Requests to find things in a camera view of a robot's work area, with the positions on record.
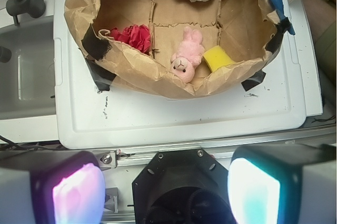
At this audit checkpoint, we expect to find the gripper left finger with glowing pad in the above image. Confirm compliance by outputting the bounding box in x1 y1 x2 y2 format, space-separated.
1 150 105 223

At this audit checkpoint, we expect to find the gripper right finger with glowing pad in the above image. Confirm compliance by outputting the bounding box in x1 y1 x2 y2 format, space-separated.
227 144 336 223

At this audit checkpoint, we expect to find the white plastic lid tray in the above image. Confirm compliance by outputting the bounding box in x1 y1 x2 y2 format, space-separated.
54 0 323 149

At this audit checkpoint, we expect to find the black tape piece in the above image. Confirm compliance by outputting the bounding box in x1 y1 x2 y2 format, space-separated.
241 70 266 91
82 24 112 60

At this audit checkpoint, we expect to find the yellow sponge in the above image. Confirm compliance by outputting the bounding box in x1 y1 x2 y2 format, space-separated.
203 45 236 73

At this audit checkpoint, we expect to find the brown paper bag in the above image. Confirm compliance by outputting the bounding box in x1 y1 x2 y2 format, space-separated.
64 0 283 99

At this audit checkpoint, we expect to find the red crumpled paper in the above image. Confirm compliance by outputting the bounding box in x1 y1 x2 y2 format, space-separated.
110 25 151 54

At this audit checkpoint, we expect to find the gray faucet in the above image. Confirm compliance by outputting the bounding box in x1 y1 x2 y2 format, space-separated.
6 0 46 26

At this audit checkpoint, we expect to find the blue tape strip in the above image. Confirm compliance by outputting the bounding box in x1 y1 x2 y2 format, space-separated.
269 0 295 35

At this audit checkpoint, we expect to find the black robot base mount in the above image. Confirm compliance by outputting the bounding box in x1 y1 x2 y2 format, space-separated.
132 149 236 223

